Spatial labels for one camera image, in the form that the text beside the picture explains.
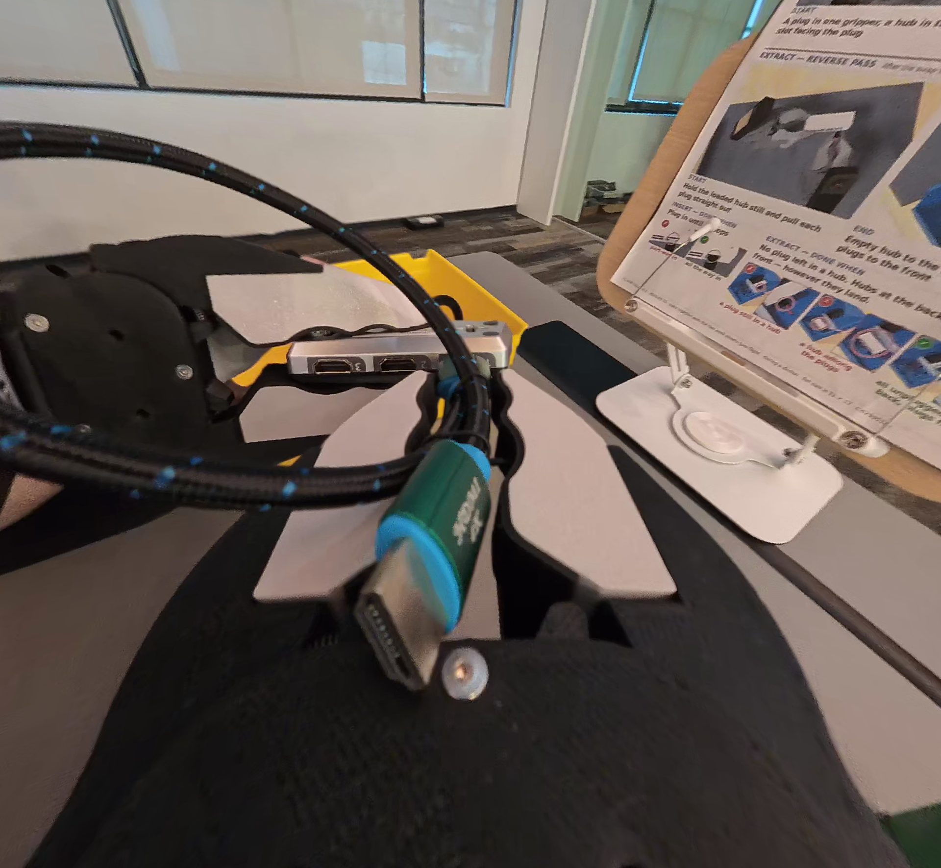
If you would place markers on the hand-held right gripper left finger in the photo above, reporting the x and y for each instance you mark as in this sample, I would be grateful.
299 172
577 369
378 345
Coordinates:
316 516

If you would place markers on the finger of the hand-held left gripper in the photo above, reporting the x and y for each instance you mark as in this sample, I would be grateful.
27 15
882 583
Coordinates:
309 302
302 405

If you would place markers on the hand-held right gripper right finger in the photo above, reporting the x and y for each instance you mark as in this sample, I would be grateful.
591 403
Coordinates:
588 516

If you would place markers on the silver port hub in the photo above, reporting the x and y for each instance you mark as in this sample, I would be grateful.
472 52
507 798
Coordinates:
383 354

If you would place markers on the yellow plastic bin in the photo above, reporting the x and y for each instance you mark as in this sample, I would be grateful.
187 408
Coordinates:
441 288

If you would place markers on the green plastic bin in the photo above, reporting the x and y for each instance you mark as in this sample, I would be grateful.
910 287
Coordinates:
915 839

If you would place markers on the small black floor object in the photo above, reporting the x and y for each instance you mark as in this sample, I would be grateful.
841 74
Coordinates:
422 223

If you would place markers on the white stand base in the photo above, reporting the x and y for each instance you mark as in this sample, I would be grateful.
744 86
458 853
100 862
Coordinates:
721 449

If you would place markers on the black mat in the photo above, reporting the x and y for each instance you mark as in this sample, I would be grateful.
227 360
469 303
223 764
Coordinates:
588 361

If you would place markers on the instruction sheet on stand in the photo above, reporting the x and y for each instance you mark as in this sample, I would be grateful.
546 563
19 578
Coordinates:
647 192

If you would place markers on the printed instruction sheet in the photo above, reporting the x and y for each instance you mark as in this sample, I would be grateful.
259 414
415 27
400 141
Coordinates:
824 178

